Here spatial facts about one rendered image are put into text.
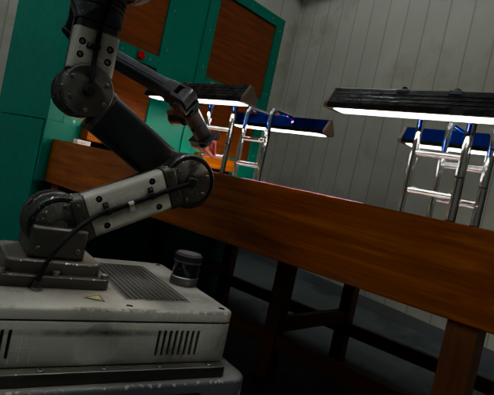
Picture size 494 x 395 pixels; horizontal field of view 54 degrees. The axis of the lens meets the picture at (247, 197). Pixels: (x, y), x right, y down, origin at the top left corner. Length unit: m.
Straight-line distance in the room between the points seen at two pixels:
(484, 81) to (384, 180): 0.99
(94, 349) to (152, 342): 0.11
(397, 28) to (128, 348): 3.70
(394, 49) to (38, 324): 3.71
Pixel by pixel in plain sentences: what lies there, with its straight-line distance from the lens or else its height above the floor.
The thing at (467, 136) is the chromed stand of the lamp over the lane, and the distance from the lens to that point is 1.56.
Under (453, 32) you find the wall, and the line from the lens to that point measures 3.94.
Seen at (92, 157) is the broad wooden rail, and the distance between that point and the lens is 1.94.
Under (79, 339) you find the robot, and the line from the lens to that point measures 0.96.
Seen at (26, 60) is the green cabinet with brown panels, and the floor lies 1.09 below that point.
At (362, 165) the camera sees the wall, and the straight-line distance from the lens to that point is 4.10.
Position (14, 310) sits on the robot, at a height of 0.47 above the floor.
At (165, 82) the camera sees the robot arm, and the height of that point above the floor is 1.02.
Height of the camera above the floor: 0.76
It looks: 2 degrees down
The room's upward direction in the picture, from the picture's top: 12 degrees clockwise
